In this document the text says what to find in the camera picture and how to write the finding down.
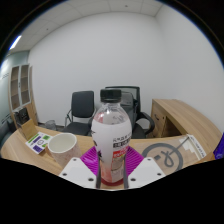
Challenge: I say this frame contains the white mug with orange print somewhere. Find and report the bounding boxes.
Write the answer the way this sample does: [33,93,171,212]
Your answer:
[47,132,83,169]

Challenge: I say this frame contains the clear bottle with pink drink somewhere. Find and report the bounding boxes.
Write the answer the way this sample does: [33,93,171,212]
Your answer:
[90,88,133,185]

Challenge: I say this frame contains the grey mesh office chair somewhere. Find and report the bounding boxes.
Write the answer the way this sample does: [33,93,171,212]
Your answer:
[104,85,156,139]

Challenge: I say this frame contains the grey waste bin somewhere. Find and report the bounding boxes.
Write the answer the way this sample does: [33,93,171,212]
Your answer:
[44,119,58,131]

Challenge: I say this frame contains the black office chair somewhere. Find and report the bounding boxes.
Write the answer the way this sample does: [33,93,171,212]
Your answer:
[62,90,96,137]

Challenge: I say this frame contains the ceiling light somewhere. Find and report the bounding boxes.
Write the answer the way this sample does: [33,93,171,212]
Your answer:
[8,34,23,51]

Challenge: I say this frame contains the black sofa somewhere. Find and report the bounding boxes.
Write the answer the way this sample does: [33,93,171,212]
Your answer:
[0,114,16,143]

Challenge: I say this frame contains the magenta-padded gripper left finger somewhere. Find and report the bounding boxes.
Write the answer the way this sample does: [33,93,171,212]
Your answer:
[58,146,102,190]

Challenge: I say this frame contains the colourful sticker sheet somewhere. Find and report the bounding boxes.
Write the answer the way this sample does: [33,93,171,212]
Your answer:
[25,131,53,155]

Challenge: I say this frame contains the brown cardboard box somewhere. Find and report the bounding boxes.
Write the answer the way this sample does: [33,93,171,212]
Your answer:
[20,118,39,141]

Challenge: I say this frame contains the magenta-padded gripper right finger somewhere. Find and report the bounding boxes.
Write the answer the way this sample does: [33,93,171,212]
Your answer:
[122,146,167,190]

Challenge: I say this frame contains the wooden side desk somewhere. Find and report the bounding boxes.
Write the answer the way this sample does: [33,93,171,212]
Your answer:
[146,98,224,158]

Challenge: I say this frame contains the wooden cabinet with glass doors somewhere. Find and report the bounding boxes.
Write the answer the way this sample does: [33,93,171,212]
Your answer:
[8,63,38,126]

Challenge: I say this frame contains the black box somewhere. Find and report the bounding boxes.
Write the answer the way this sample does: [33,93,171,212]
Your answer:
[13,107,30,128]

